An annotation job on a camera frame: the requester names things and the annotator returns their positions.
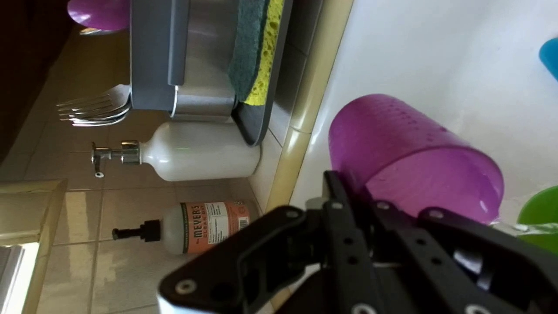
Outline purple bowl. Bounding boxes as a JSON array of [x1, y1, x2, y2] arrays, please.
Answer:
[[65, 0, 133, 35]]

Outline blue plastic spoon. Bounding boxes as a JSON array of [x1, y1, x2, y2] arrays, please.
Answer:
[[538, 37, 558, 82]]

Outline white sink basin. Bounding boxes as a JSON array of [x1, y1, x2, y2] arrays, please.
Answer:
[[290, 0, 558, 234]]

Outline purple plastic cup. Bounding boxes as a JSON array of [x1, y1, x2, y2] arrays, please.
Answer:
[[328, 93, 506, 225]]

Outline white soap dispenser bottle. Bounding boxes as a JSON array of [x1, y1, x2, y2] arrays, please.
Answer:
[[90, 121, 262, 183]]

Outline grey metal sink caddy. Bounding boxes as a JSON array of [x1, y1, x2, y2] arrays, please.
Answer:
[[128, 0, 328, 147]]

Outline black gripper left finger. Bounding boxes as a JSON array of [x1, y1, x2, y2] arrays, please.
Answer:
[[158, 169, 381, 314]]

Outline green plastic cup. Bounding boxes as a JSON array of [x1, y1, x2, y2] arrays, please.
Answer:
[[517, 185, 558, 255]]

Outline green yellow sponge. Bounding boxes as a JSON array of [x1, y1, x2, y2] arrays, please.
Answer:
[[227, 0, 287, 108]]

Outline orange label pump bottle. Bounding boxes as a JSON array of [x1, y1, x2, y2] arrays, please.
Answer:
[[112, 199, 259, 258]]

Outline metal forks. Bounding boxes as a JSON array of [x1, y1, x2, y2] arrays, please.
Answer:
[[56, 82, 135, 129]]

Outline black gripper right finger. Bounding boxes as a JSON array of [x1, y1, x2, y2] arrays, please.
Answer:
[[365, 199, 558, 314]]

